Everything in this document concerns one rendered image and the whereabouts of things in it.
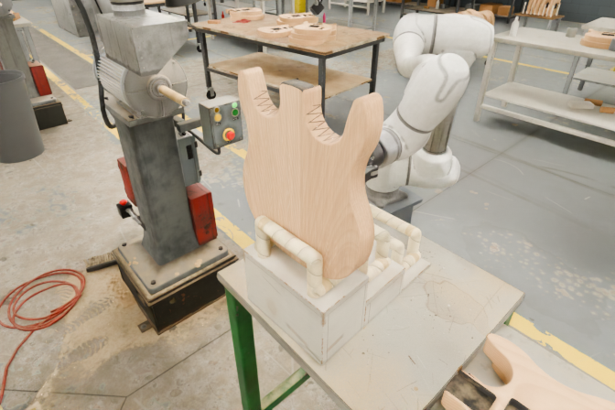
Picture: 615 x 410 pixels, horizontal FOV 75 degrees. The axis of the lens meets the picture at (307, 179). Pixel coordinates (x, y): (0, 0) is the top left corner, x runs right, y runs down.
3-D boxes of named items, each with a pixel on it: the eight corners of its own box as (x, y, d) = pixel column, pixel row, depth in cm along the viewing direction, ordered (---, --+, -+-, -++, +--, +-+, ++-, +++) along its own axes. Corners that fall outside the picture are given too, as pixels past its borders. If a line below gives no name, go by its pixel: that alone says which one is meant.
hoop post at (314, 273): (303, 292, 85) (303, 259, 80) (314, 285, 87) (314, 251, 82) (314, 300, 83) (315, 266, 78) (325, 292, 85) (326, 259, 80)
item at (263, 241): (254, 253, 95) (252, 222, 90) (264, 247, 97) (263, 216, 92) (263, 261, 93) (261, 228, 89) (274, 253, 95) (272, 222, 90)
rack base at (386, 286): (287, 272, 114) (286, 247, 109) (327, 245, 124) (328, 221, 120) (364, 329, 98) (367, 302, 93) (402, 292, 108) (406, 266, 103)
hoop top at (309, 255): (252, 228, 91) (251, 216, 90) (263, 221, 93) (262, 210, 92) (315, 273, 79) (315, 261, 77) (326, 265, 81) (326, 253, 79)
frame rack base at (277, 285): (246, 300, 105) (241, 250, 97) (288, 271, 115) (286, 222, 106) (322, 367, 89) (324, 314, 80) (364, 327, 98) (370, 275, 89)
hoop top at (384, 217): (360, 212, 123) (361, 203, 122) (366, 208, 126) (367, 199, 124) (416, 242, 111) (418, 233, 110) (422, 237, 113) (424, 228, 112)
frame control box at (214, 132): (180, 147, 197) (171, 96, 184) (219, 134, 209) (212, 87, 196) (206, 166, 181) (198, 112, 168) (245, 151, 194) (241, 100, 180)
